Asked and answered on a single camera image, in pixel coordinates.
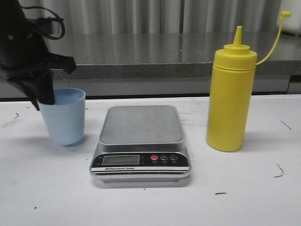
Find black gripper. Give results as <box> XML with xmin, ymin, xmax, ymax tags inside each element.
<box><xmin>0</xmin><ymin>0</ymin><xmax>76</xmax><ymax>111</ymax></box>

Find light blue plastic cup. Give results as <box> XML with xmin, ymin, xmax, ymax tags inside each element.
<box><xmin>38</xmin><ymin>88</ymin><xmax>86</xmax><ymax>146</ymax></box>

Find yellow squeeze bottle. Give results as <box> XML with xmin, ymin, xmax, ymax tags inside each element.
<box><xmin>206</xmin><ymin>11</ymin><xmax>292</xmax><ymax>152</ymax></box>

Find silver electronic kitchen scale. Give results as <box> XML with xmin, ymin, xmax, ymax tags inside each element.
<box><xmin>90</xmin><ymin>105</ymin><xmax>191</xmax><ymax>188</ymax></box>

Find white container on counter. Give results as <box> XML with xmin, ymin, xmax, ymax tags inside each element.
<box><xmin>282</xmin><ymin>14</ymin><xmax>301</xmax><ymax>35</ymax></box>

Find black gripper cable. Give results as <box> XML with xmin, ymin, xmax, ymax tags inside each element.
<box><xmin>22</xmin><ymin>6</ymin><xmax>65</xmax><ymax>40</ymax></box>

